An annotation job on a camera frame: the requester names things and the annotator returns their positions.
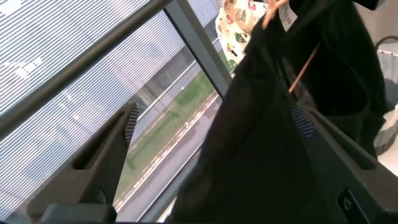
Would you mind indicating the cream printed garment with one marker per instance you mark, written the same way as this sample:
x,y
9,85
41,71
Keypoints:
x,y
236,31

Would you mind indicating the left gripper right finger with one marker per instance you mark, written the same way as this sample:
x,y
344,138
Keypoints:
x,y
342,168

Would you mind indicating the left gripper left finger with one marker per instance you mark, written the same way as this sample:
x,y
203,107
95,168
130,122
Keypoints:
x,y
93,174

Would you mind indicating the white laundry basket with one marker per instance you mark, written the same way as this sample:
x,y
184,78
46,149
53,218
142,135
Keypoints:
x,y
388,62

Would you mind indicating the pink clothes hanger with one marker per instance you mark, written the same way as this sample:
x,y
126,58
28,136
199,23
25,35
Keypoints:
x,y
303,70

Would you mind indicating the black garment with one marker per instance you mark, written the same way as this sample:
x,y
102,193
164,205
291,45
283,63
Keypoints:
x,y
264,140

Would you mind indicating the window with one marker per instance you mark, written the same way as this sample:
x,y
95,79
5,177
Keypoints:
x,y
124,93

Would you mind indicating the black clothes rack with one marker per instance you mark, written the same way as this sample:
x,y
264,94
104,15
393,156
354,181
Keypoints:
x,y
77,62

